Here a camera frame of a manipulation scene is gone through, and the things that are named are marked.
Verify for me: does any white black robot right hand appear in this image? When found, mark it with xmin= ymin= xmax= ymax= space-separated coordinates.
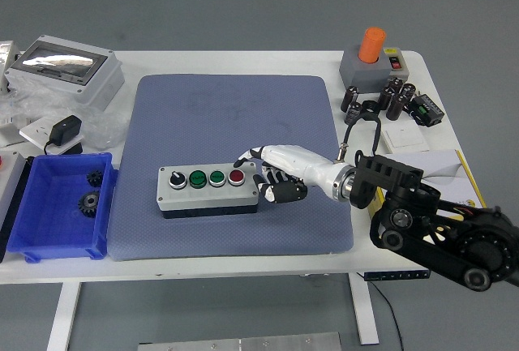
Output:
xmin=232 ymin=144 xmax=338 ymax=205

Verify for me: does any grey four-button control box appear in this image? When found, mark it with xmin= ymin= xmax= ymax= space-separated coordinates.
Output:
xmin=157 ymin=162 xmax=260 ymax=220

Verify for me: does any grey block holder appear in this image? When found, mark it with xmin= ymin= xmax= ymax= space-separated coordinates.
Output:
xmin=338 ymin=45 xmax=392 ymax=95

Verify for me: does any grey-blue table mat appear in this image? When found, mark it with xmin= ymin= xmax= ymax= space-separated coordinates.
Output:
xmin=107 ymin=74 xmax=354 ymax=262

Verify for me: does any orange cylinder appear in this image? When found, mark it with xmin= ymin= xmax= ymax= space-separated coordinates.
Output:
xmin=357 ymin=26 xmax=386 ymax=65

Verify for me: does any black module with green terminal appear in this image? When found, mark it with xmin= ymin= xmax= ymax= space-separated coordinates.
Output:
xmin=409 ymin=93 xmax=445 ymax=127

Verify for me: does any white yellow cardboard box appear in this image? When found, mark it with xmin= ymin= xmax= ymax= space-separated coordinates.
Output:
xmin=375 ymin=148 xmax=487 ymax=222

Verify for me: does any black table control panel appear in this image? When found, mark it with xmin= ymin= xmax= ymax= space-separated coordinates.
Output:
xmin=363 ymin=270 xmax=431 ymax=283

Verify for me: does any white table leg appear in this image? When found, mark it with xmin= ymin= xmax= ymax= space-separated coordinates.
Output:
xmin=46 ymin=281 xmax=82 ymax=351
xmin=349 ymin=273 xmax=380 ymax=346

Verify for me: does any grey metal plate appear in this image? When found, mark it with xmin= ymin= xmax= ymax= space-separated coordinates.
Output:
xmin=137 ymin=331 xmax=341 ymax=351

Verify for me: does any clear plastic bag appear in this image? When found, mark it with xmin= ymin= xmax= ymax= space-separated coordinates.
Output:
xmin=0 ymin=79 xmax=127 ymax=149

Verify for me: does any large black gear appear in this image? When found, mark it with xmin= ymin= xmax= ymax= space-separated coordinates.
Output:
xmin=76 ymin=190 xmax=101 ymax=219

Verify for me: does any black power adapter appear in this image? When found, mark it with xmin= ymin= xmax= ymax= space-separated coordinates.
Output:
xmin=42 ymin=114 xmax=84 ymax=156

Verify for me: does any blue plastic bin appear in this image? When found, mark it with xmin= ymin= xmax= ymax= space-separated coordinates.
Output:
xmin=6 ymin=152 xmax=119 ymax=263

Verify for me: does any black ring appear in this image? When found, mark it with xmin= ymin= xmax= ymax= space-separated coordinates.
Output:
xmin=360 ymin=100 xmax=380 ymax=119

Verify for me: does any white wall switch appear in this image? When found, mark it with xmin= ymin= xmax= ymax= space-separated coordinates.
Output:
xmin=380 ymin=122 xmax=430 ymax=154

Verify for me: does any grey red-black switch box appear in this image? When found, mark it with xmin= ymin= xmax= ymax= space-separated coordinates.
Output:
xmin=383 ymin=47 xmax=411 ymax=84

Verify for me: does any black cable under table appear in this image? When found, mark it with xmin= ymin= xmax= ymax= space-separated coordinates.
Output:
xmin=367 ymin=281 xmax=406 ymax=351

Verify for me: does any grey enclosure with clear lid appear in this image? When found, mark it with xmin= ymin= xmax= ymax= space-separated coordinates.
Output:
xmin=3 ymin=34 xmax=126 ymax=113

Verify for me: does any white wall socket plate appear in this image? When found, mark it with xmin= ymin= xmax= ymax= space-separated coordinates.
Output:
xmin=18 ymin=118 xmax=84 ymax=152

